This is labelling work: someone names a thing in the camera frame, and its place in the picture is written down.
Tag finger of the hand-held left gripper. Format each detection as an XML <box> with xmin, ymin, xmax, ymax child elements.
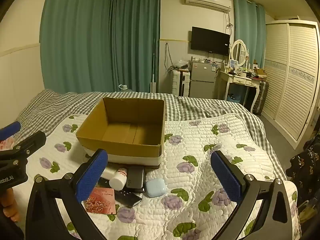
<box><xmin>0</xmin><ymin>131</ymin><xmax>47</xmax><ymax>167</ymax></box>
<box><xmin>0</xmin><ymin>121</ymin><xmax>22</xmax><ymax>141</ymax></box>

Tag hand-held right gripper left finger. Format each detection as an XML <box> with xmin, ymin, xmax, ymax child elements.
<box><xmin>26</xmin><ymin>149</ymin><xmax>108</xmax><ymax>240</ymax></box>

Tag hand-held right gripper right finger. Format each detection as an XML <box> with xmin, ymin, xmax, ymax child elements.
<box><xmin>210</xmin><ymin>151</ymin><xmax>300</xmax><ymax>240</ymax></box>

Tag white charger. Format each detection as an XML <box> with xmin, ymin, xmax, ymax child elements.
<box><xmin>101</xmin><ymin>165</ymin><xmax>118</xmax><ymax>180</ymax></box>

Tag red rose-print card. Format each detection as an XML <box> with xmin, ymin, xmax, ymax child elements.
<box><xmin>86</xmin><ymin>187</ymin><xmax>117</xmax><ymax>215</ymax></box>

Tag white pill bottle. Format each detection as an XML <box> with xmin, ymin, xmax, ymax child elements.
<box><xmin>109</xmin><ymin>167</ymin><xmax>129</xmax><ymax>190</ymax></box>

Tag black remote control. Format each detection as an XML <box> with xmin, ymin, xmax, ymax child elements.
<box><xmin>115</xmin><ymin>189</ymin><xmax>143</xmax><ymax>208</ymax></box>

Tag black power bank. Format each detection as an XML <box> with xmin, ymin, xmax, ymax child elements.
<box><xmin>126</xmin><ymin>166</ymin><xmax>146</xmax><ymax>193</ymax></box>

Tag light blue earbuds case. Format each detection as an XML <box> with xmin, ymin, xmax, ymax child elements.
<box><xmin>145</xmin><ymin>179</ymin><xmax>166</xmax><ymax>198</ymax></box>

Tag person's left hand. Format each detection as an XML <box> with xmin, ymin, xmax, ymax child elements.
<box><xmin>0</xmin><ymin>187</ymin><xmax>19</xmax><ymax>222</ymax></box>

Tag white floral quilt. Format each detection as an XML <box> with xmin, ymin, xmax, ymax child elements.
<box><xmin>10</xmin><ymin>114</ymin><xmax>298</xmax><ymax>240</ymax></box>

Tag grey checked bedsheet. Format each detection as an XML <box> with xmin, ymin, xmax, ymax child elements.
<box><xmin>16</xmin><ymin>89</ymin><xmax>288</xmax><ymax>178</ymax></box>

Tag dark printed cloth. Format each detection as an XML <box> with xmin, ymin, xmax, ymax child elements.
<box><xmin>286</xmin><ymin>133</ymin><xmax>320</xmax><ymax>207</ymax></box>

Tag dark suitcase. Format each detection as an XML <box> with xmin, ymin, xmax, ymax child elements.
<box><xmin>252</xmin><ymin>80</ymin><xmax>269</xmax><ymax>116</ymax></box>

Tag white dressing table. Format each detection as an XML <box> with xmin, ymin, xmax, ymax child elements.
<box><xmin>219</xmin><ymin>69</ymin><xmax>266</xmax><ymax>113</ymax></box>

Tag silver small fridge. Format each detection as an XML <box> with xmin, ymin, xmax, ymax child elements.
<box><xmin>189</xmin><ymin>60</ymin><xmax>218</xmax><ymax>99</ymax></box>

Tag white suitcase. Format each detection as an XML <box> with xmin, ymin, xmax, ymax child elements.
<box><xmin>172</xmin><ymin>69</ymin><xmax>191</xmax><ymax>97</ymax></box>

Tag white mop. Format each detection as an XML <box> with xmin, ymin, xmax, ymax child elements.
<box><xmin>149</xmin><ymin>39</ymin><xmax>158</xmax><ymax>93</ymax></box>

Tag white louvred wardrobe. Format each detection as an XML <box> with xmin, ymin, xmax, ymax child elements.
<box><xmin>260</xmin><ymin>19</ymin><xmax>320</xmax><ymax>148</ymax></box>

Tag wide green curtain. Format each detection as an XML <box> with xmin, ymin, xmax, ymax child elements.
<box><xmin>40</xmin><ymin>0</ymin><xmax>161</xmax><ymax>94</ymax></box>

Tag clear plastic bag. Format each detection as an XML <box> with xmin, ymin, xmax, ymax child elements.
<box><xmin>175</xmin><ymin>59</ymin><xmax>191</xmax><ymax>71</ymax></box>

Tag white oval mirror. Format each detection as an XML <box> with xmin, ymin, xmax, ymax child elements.
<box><xmin>230</xmin><ymin>39</ymin><xmax>249</xmax><ymax>67</ymax></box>

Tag narrow green curtain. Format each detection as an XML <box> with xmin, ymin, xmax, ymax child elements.
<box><xmin>234</xmin><ymin>0</ymin><xmax>267</xmax><ymax>68</ymax></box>

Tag white air conditioner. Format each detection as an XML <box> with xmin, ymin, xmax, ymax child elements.
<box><xmin>184</xmin><ymin>0</ymin><xmax>232</xmax><ymax>13</ymax></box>

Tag black wall cables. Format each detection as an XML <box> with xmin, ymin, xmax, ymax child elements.
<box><xmin>164</xmin><ymin>42</ymin><xmax>177</xmax><ymax>72</ymax></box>

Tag black wall television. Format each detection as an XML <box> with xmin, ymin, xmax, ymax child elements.
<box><xmin>191</xmin><ymin>26</ymin><xmax>231</xmax><ymax>56</ymax></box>

